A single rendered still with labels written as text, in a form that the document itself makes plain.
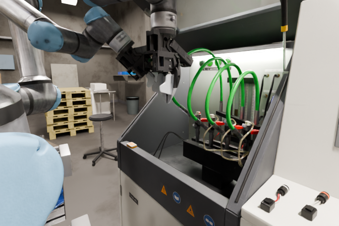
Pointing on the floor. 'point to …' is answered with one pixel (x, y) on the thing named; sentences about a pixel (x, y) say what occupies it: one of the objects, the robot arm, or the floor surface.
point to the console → (312, 101)
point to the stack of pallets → (70, 112)
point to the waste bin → (132, 105)
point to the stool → (101, 137)
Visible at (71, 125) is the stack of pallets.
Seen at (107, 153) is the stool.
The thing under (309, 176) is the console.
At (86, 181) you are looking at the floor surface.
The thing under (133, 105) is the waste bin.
